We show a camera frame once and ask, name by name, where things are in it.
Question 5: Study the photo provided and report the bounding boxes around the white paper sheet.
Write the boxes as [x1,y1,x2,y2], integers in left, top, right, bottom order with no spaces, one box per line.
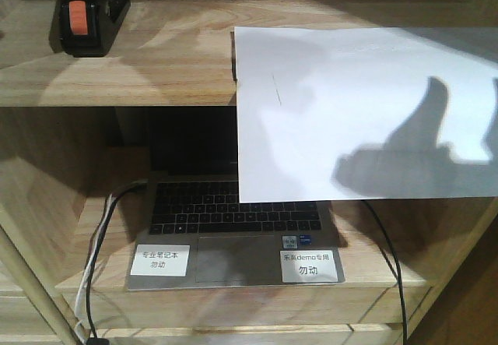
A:
[234,27,497,202]

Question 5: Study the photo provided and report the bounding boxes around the black orange stapler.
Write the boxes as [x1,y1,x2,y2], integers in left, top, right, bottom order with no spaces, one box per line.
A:
[56,0,131,58]

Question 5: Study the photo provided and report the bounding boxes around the silver laptop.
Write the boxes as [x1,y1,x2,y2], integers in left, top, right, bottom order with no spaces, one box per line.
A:
[128,106,345,290]

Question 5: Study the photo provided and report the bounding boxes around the white label right palmrest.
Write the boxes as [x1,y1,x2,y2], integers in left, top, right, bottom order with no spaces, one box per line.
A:
[280,250,339,283]

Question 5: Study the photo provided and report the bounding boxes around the white label palmrest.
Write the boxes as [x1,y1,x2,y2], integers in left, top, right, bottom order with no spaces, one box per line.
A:
[130,245,190,276]
[280,250,339,283]

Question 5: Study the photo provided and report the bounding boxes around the white label left palmrest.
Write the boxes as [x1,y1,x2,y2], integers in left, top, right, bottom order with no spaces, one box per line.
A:
[130,245,190,276]

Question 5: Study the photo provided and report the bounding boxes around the wooden shelf unit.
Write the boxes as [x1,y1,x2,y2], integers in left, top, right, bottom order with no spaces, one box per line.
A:
[1,0,497,344]

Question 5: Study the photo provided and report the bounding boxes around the black laptop charging cable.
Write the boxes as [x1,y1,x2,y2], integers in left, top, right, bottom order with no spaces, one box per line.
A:
[361,199,409,345]

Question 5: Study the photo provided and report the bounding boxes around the white cable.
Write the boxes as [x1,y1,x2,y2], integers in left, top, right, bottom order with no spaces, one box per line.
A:
[74,192,117,345]

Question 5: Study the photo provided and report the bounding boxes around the black cable left of laptop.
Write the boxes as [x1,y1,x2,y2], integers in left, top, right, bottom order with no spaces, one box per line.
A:
[83,181,149,345]

